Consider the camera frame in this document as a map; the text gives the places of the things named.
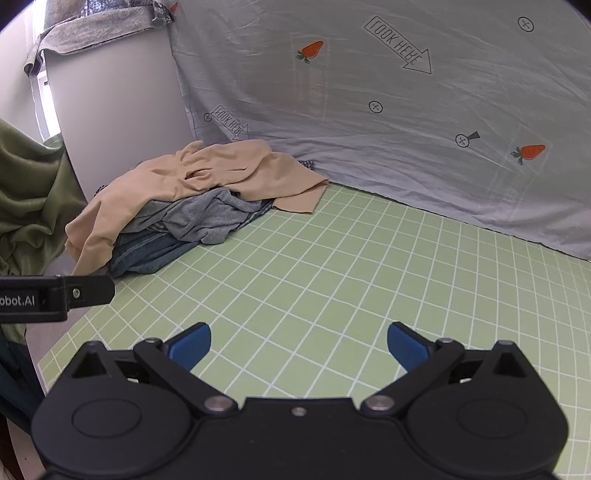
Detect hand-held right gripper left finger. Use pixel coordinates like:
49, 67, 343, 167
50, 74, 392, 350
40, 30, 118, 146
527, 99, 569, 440
69, 323, 238, 416

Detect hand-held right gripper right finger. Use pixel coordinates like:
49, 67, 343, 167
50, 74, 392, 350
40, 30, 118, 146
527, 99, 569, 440
361, 322, 532, 416

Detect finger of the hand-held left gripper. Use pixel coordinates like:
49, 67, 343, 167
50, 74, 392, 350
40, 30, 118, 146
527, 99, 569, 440
62, 275, 116, 309

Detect beige long-sleeve shirt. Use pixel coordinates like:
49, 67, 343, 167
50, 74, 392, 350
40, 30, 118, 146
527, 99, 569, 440
65, 141, 329, 278

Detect blue denim jeans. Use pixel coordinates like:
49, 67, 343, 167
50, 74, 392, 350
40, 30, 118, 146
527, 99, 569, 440
108, 231, 199, 278

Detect dark cloth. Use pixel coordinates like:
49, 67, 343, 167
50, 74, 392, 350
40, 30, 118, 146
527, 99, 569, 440
0, 323, 47, 435

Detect green grid mat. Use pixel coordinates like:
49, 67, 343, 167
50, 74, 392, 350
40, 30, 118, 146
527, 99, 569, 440
37, 182, 591, 476

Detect olive green cloth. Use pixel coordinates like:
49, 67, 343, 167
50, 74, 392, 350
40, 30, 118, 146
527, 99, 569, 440
0, 117, 88, 344

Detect grey shirt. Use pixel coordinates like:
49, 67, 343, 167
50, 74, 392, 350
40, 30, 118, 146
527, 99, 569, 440
122, 188, 271, 244

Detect grey printed bed sheet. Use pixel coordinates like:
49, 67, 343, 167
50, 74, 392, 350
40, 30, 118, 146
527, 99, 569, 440
168, 0, 591, 264

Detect grey patterned cloth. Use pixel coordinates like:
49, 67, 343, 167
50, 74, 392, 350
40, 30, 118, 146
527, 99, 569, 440
23, 0, 178, 77

